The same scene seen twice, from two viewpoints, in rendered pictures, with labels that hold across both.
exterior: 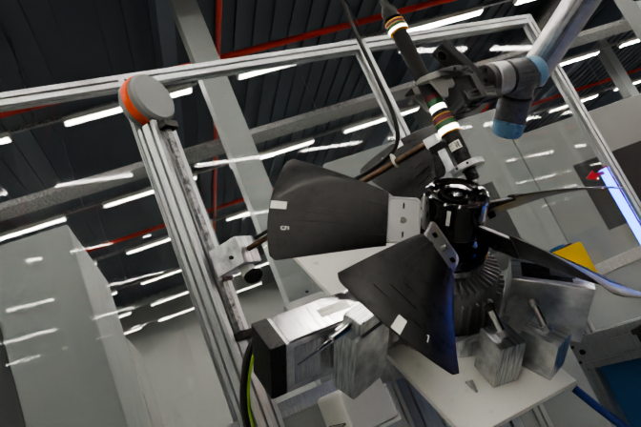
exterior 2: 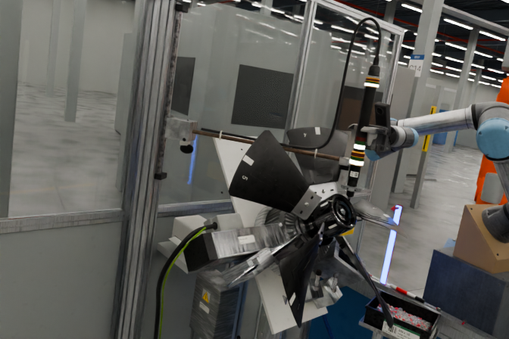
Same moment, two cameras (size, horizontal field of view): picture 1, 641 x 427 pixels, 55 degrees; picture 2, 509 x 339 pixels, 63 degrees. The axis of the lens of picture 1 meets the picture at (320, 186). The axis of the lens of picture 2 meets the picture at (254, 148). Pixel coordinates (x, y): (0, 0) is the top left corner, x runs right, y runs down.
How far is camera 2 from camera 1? 0.66 m
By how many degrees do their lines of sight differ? 28
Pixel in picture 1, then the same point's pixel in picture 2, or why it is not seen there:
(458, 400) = (276, 306)
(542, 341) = (329, 296)
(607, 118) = not seen: hidden behind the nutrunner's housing
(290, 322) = (223, 241)
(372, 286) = (291, 272)
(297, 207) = (257, 168)
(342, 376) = (232, 276)
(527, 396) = (305, 315)
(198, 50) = not seen: outside the picture
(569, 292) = (352, 274)
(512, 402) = not seen: hidden behind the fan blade
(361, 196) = (294, 181)
